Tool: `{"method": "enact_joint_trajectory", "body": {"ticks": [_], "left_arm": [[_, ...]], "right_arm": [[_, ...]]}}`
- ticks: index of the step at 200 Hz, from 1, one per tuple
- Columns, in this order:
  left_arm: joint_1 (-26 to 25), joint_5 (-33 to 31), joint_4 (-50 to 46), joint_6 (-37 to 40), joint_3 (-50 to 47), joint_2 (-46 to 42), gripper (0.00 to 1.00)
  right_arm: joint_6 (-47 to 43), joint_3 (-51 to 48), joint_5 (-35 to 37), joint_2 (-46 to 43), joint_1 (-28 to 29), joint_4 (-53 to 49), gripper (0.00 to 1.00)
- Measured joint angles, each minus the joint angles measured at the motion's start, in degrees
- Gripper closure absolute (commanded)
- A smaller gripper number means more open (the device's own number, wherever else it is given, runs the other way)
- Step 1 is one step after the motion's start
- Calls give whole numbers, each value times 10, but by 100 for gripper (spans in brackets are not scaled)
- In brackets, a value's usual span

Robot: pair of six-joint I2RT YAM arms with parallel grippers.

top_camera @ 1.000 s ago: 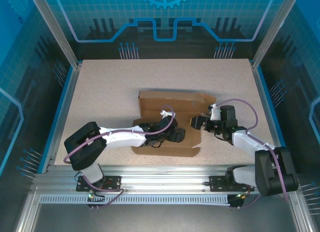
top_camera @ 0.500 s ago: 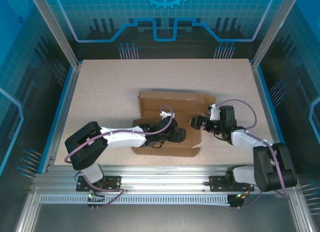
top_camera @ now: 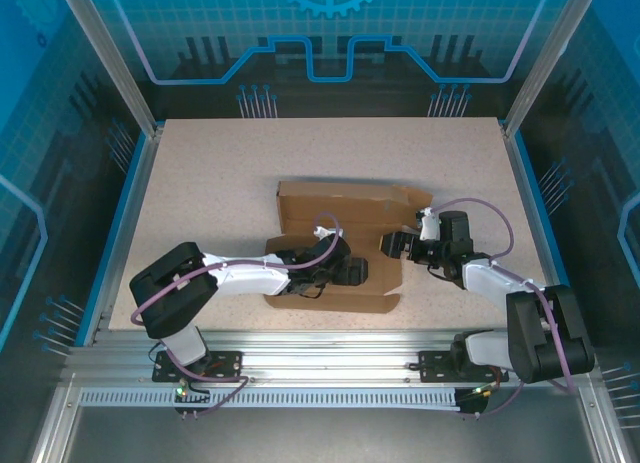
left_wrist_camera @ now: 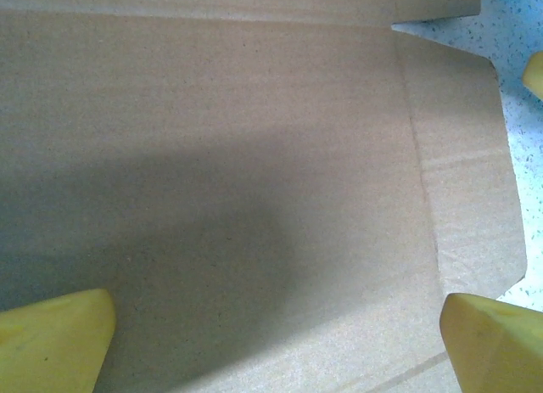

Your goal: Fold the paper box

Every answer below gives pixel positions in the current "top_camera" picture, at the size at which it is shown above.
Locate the brown cardboard box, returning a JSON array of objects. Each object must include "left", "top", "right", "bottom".
[{"left": 263, "top": 180, "right": 434, "bottom": 315}]

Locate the long aluminium frame rail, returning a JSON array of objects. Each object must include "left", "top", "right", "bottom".
[{"left": 64, "top": 327, "right": 609, "bottom": 390}]

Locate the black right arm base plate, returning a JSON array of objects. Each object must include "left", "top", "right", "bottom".
[{"left": 417, "top": 350, "right": 509, "bottom": 384}]

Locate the white slotted cable duct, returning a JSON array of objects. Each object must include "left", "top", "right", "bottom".
[{"left": 79, "top": 387, "right": 462, "bottom": 410}]

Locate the blue aluminium side rail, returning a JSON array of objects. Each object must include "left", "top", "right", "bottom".
[
  {"left": 499, "top": 117, "right": 609, "bottom": 379},
  {"left": 74, "top": 125, "right": 166, "bottom": 347}
]

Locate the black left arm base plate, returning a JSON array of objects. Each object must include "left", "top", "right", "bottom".
[{"left": 152, "top": 350, "right": 244, "bottom": 384}]

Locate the aluminium frame post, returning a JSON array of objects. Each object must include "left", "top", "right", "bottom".
[
  {"left": 53, "top": 0, "right": 164, "bottom": 137},
  {"left": 502, "top": 0, "right": 601, "bottom": 139}
]

